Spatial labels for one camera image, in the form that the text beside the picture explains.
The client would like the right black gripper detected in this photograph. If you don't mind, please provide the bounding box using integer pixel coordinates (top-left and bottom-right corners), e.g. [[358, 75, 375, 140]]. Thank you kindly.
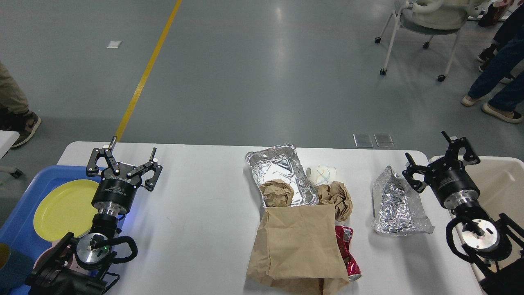
[[402, 131, 481, 209]]

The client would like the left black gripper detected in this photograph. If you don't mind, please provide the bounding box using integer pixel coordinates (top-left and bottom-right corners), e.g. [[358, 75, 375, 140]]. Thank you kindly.
[[86, 136, 163, 216]]

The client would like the yellow plate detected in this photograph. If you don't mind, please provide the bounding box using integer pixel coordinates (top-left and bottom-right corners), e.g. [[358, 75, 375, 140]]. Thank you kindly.
[[33, 179, 99, 242]]

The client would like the aluminium foil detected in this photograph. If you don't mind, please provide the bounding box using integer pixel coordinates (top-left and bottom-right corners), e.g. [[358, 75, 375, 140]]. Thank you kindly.
[[371, 166, 435, 237]]

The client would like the brown paper bag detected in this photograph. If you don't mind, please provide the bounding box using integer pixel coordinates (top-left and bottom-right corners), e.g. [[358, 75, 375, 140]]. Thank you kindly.
[[246, 205, 350, 295]]

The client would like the pink mug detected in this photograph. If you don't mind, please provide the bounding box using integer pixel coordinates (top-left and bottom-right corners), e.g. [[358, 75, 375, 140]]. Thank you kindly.
[[32, 240, 60, 269]]

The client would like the dark teal mug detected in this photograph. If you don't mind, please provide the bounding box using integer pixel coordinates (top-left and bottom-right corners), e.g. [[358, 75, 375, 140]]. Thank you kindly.
[[0, 243, 34, 295]]

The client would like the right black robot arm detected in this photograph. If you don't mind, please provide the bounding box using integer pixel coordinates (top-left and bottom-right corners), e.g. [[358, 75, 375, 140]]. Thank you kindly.
[[402, 131, 524, 295]]

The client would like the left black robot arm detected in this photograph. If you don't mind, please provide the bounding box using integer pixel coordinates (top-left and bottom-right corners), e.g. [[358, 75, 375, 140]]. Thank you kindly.
[[25, 136, 163, 295]]

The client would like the metal floor plate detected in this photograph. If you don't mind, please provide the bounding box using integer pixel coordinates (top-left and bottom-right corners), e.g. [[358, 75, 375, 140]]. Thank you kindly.
[[374, 133, 395, 148], [353, 133, 374, 148]]

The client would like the beige plastic bin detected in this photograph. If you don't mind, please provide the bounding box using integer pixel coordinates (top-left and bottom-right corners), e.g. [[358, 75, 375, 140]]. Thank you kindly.
[[429, 155, 524, 287]]

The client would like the crumpled brown paper wad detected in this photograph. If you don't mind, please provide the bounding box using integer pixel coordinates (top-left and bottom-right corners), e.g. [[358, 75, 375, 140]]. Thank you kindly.
[[317, 181, 353, 222]]

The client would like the blue plastic tray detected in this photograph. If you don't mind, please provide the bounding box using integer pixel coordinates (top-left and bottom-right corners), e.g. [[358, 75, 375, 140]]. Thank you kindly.
[[0, 166, 89, 260]]

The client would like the crushed red can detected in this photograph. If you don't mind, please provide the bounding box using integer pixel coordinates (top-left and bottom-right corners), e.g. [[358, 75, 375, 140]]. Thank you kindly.
[[335, 225, 362, 282]]

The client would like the white side table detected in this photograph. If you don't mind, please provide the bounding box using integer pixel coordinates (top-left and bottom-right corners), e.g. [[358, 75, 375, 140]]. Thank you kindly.
[[0, 130, 23, 179]]

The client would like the person in khaki trousers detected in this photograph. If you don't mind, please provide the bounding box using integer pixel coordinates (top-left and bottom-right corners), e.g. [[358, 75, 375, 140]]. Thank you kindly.
[[0, 63, 42, 149]]

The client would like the white office chair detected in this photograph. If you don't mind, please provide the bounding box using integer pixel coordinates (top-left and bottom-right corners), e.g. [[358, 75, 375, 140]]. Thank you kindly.
[[374, 0, 490, 82]]

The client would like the person in black sneakers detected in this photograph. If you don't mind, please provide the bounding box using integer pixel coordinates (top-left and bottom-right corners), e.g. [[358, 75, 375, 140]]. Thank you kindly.
[[477, 0, 524, 72]]

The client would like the crumpled brown paper ball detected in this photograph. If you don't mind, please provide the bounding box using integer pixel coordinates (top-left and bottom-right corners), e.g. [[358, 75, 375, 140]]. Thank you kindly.
[[259, 179, 295, 207]]

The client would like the aluminium foil tray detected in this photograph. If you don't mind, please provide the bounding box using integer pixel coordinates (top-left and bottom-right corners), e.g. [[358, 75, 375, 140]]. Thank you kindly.
[[245, 143, 319, 207]]

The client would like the dark bag on floor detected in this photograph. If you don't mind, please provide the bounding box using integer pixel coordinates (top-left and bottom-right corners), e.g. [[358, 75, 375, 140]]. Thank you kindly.
[[477, 0, 512, 27]]

